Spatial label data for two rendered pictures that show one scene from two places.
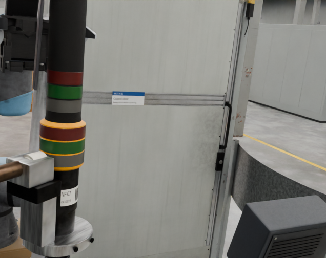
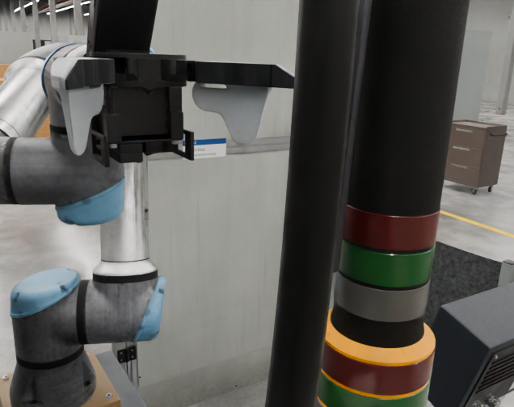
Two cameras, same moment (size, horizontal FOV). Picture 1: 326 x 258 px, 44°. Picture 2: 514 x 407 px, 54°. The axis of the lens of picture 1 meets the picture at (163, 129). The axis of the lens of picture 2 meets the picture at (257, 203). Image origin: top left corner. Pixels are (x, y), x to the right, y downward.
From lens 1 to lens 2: 0.26 m
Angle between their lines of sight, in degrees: 5
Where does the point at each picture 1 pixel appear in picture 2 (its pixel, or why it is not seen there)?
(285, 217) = (502, 320)
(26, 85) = (116, 169)
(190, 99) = (286, 141)
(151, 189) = (244, 267)
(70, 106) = (421, 301)
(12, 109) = (96, 214)
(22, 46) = (139, 112)
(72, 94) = (426, 270)
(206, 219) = not seen: hidden behind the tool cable
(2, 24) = (108, 72)
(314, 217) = not seen: outside the picture
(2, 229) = (73, 380)
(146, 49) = not seen: hidden behind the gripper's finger
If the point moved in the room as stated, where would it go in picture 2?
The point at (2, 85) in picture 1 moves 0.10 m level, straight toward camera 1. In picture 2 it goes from (77, 174) to (92, 199)
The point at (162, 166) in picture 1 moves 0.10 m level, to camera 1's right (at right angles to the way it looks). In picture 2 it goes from (256, 236) to (277, 236)
